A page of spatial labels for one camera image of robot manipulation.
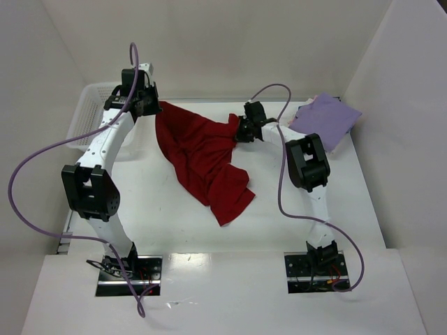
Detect red t-shirt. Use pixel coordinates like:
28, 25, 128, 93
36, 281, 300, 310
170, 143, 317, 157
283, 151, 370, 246
155, 101, 255, 226

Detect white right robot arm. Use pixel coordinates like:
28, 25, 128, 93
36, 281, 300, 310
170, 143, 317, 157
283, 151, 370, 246
235, 100, 338, 274

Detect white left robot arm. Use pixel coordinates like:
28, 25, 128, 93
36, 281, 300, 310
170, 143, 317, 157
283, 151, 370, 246
61, 64, 161, 276

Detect folded shirts under purple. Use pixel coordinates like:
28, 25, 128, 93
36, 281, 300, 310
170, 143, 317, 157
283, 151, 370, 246
288, 97, 353, 157

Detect white plastic laundry basket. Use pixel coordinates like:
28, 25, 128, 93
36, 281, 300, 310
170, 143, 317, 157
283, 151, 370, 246
66, 82, 137, 161

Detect folded purple t-shirt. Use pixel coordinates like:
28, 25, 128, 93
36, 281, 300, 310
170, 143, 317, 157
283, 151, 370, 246
291, 92, 363, 151

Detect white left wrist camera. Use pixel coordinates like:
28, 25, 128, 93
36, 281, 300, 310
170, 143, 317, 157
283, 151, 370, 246
138, 63, 154, 76

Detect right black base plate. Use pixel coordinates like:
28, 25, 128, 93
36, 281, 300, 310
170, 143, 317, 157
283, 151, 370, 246
284, 252, 351, 294

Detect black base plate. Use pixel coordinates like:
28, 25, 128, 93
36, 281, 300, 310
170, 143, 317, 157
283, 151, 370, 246
284, 252, 351, 294
87, 255, 163, 297

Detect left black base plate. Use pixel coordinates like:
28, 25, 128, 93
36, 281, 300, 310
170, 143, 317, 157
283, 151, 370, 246
87, 255, 163, 297

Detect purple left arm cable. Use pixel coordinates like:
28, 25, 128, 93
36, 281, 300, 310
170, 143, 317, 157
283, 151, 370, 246
7, 42, 154, 318

